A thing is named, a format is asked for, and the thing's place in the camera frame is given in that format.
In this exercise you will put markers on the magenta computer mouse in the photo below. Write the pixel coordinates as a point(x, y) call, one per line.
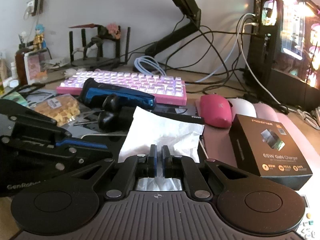
point(216, 111)

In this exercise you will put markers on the white computer mouse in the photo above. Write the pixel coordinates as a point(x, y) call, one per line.
point(242, 107)

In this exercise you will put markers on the blue haired gold figurine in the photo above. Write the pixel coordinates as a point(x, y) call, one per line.
point(39, 42)

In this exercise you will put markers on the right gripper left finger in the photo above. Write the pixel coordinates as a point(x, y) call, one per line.
point(126, 175)

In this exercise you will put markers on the white remote control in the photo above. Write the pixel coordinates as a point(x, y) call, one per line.
point(309, 226)

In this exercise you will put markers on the floral tissue pack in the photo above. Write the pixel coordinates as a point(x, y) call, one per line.
point(16, 97)

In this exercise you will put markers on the pale pink computer mouse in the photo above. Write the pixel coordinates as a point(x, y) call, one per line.
point(266, 112)

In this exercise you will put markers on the white paper tissue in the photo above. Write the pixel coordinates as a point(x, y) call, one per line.
point(182, 138)

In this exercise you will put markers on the black charger box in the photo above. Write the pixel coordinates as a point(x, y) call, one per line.
point(265, 148)

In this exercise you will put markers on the packaged yellow waffle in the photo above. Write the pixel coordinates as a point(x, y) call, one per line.
point(63, 109)

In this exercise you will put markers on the black wifi router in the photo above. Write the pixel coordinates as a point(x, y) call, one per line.
point(91, 53)

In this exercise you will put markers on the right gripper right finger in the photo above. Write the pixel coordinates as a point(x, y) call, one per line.
point(186, 170)

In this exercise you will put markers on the black rgb computer tower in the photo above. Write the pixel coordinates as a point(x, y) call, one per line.
point(283, 55)

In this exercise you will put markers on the brown glass bottle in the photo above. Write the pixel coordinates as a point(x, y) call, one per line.
point(20, 66)

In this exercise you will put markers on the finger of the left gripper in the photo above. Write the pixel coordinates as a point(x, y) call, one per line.
point(79, 143)

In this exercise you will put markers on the pink mechanical keyboard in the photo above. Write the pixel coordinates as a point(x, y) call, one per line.
point(166, 89)

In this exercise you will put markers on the blue electric shaver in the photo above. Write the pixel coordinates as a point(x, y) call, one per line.
point(116, 104)

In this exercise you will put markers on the pink haired dark figurine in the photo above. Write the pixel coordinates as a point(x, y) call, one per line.
point(109, 32)

